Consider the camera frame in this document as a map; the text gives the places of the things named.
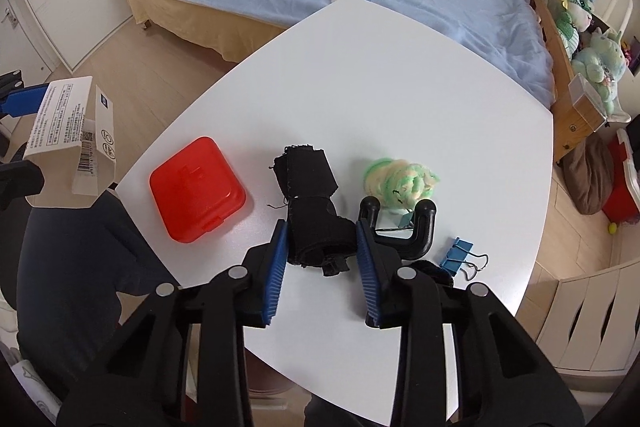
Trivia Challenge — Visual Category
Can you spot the red plastic box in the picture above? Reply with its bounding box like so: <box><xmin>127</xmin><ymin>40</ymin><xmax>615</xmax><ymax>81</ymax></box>
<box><xmin>149</xmin><ymin>136</ymin><xmax>247</xmax><ymax>244</ymax></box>

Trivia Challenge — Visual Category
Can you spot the green dragon plush toy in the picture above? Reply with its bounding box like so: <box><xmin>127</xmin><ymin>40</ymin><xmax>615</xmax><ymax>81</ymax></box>
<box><xmin>555</xmin><ymin>0</ymin><xmax>596</xmax><ymax>52</ymax></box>

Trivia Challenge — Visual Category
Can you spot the teal binder clip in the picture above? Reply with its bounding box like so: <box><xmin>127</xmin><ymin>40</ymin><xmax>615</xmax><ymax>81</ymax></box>
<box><xmin>375</xmin><ymin>212</ymin><xmax>417</xmax><ymax>239</ymax></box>

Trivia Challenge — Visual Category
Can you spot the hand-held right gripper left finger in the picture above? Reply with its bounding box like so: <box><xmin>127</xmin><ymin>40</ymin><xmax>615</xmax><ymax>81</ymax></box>
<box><xmin>56</xmin><ymin>219</ymin><xmax>291</xmax><ymax>427</ymax></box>

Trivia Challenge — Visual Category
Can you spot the wooden bed frame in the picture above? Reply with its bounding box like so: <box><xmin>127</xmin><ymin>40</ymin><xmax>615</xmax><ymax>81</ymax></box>
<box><xmin>530</xmin><ymin>0</ymin><xmax>606</xmax><ymax>165</ymax></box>

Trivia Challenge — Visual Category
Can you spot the printed cardboard box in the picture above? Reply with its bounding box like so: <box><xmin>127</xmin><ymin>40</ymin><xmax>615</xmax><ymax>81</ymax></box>
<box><xmin>24</xmin><ymin>76</ymin><xmax>120</xmax><ymax>209</ymax></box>

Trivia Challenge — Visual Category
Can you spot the black U-shaped hook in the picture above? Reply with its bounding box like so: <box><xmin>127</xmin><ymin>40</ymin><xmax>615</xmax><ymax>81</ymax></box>
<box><xmin>358</xmin><ymin>196</ymin><xmax>439</xmax><ymax>262</ymax></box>

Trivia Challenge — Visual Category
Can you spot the white drawer cabinet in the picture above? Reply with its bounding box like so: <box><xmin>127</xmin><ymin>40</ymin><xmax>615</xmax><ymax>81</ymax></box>
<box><xmin>530</xmin><ymin>257</ymin><xmax>640</xmax><ymax>373</ymax></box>

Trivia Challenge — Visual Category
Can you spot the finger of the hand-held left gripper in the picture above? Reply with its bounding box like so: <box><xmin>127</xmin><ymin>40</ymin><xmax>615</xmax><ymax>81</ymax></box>
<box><xmin>0</xmin><ymin>69</ymin><xmax>53</xmax><ymax>118</ymax></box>
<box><xmin>0</xmin><ymin>159</ymin><xmax>45</xmax><ymax>210</ymax></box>

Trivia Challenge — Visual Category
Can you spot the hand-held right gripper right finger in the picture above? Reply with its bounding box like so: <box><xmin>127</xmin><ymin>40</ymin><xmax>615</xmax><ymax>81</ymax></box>
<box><xmin>354</xmin><ymin>219</ymin><xmax>586</xmax><ymax>427</ymax></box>

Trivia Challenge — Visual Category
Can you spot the person's leg in dark pants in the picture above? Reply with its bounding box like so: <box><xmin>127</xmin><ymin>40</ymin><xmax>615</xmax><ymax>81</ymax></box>
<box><xmin>15</xmin><ymin>192</ymin><xmax>183</xmax><ymax>400</ymax></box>

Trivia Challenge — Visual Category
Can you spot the clear plastic box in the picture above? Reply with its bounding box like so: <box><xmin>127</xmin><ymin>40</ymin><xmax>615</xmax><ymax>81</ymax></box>
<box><xmin>567</xmin><ymin>74</ymin><xmax>608</xmax><ymax>130</ymax></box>

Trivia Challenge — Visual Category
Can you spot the red storage box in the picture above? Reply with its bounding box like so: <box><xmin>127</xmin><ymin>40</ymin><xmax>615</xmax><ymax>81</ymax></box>
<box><xmin>602</xmin><ymin>129</ymin><xmax>640</xmax><ymax>224</ymax></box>

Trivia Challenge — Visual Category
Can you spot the teal plush toy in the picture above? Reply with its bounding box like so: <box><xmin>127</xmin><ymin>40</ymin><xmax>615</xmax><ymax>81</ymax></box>
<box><xmin>570</xmin><ymin>27</ymin><xmax>628</xmax><ymax>115</ymax></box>

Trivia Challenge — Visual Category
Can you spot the beige bed skirt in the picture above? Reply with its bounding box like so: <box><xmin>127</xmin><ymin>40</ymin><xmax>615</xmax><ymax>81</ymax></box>
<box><xmin>125</xmin><ymin>0</ymin><xmax>331</xmax><ymax>62</ymax></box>

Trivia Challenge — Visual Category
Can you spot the blue binder clip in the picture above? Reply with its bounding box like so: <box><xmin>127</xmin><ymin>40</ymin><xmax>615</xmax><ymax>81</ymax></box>
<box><xmin>440</xmin><ymin>237</ymin><xmax>488</xmax><ymax>280</ymax></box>

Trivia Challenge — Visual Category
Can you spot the black cloth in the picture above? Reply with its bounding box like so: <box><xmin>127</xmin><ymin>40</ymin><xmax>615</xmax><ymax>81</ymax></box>
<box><xmin>270</xmin><ymin>144</ymin><xmax>362</xmax><ymax>279</ymax></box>

